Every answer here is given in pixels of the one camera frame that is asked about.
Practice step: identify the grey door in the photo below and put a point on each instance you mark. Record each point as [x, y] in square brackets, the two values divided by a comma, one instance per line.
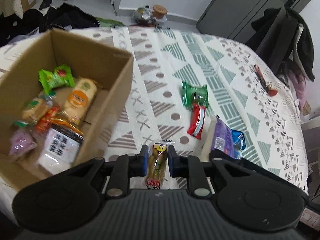
[232, 18]

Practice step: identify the red gold-dotted snack packet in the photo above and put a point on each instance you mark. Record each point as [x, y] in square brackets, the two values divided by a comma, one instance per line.
[44, 123]

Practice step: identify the black clothes pile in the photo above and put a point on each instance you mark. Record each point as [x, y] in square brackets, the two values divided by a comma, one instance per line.
[65, 17]

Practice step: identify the red white snack bar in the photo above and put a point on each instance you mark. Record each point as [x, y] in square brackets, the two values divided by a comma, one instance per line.
[197, 121]

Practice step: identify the red black keychain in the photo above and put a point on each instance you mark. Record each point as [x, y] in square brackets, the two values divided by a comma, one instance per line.
[266, 86]

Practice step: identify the orange rice cracker packet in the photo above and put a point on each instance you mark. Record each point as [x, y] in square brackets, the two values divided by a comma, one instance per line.
[79, 101]

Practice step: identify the brown lidded jar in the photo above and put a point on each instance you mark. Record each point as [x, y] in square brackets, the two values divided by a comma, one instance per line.
[159, 11]

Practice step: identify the blue snack packet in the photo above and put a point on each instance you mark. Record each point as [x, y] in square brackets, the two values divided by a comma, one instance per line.
[239, 143]

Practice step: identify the dark green snack packet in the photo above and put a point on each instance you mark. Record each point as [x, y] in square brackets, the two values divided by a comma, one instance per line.
[197, 95]

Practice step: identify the green cookie packet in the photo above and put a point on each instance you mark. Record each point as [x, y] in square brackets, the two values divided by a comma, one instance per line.
[35, 110]

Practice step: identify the light green snack packet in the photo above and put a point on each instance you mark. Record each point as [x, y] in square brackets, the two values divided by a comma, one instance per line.
[61, 76]

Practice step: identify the white labelled snack packet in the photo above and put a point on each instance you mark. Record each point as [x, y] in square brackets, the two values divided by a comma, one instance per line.
[61, 146]

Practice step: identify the patterned white bedspread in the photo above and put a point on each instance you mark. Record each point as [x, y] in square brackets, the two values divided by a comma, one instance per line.
[139, 74]

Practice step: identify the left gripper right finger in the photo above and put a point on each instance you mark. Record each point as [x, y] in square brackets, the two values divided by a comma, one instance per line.
[190, 168]

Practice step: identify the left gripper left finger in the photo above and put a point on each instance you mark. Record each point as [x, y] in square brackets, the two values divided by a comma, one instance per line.
[126, 167]

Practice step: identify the plastic bag of items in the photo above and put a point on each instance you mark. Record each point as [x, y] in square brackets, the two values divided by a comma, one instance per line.
[143, 16]

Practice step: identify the pink purple snack packet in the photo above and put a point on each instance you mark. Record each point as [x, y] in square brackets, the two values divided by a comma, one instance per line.
[22, 143]

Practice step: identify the black coat on chair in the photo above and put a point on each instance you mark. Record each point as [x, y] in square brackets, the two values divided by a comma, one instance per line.
[282, 38]

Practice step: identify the pink garment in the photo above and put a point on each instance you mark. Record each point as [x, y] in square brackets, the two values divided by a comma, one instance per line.
[297, 86]

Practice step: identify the clear yellow-green snack stick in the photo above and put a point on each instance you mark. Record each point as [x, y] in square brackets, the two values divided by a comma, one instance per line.
[157, 176]

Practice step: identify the green frog rug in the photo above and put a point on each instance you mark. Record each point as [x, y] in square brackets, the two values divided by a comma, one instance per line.
[109, 23]

